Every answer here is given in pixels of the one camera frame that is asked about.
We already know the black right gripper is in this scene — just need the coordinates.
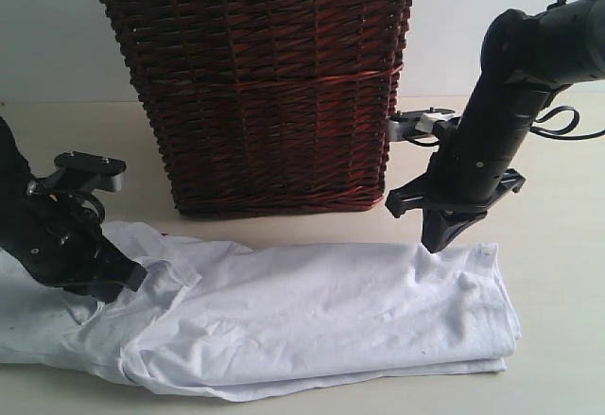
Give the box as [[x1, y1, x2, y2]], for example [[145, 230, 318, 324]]
[[385, 119, 526, 252]]

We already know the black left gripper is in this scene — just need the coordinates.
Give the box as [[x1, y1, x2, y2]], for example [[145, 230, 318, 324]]
[[21, 173, 147, 303]]

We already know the white t-shirt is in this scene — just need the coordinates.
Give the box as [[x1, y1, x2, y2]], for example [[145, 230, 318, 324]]
[[1, 222, 521, 402]]

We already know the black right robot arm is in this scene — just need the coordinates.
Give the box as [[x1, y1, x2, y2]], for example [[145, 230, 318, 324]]
[[386, 0, 604, 253]]

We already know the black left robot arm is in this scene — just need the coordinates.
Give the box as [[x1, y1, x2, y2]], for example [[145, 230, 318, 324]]
[[1, 122, 147, 303]]

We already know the dark red wicker basket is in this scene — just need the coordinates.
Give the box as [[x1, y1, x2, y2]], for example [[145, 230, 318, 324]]
[[100, 0, 412, 217]]

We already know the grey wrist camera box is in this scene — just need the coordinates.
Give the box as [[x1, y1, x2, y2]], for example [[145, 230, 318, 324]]
[[48, 151, 127, 193]]

